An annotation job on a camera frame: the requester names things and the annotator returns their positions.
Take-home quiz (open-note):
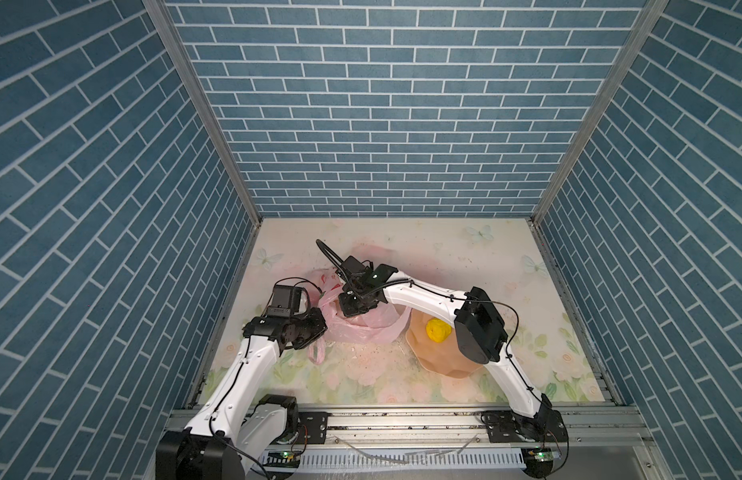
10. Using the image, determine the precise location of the yellow fake fruit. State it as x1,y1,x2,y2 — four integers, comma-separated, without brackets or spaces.
425,318,453,343

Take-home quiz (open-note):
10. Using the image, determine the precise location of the pink plastic bag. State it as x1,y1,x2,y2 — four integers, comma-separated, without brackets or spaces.
304,266,413,366

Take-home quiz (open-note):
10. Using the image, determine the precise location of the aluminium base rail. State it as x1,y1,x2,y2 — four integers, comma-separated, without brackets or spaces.
154,404,660,466

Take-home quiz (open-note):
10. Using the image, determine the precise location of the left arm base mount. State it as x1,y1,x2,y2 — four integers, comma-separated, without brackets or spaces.
270,411,329,447

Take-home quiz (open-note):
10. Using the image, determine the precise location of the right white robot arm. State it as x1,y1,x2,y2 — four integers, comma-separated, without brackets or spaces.
334,256,567,442

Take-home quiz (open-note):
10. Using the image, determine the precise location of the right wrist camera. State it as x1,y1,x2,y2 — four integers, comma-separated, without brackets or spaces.
340,256,374,280

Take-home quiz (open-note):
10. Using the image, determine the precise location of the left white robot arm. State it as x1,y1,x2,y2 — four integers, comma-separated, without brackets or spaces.
155,307,327,479

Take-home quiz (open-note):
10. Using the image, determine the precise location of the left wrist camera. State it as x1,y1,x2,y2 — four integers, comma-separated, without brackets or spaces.
265,284,308,318

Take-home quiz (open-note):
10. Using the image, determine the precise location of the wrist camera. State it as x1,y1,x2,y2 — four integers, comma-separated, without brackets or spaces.
265,284,308,318
340,256,374,280

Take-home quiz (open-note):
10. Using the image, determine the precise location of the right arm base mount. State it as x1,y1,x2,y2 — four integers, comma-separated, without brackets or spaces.
479,409,569,443

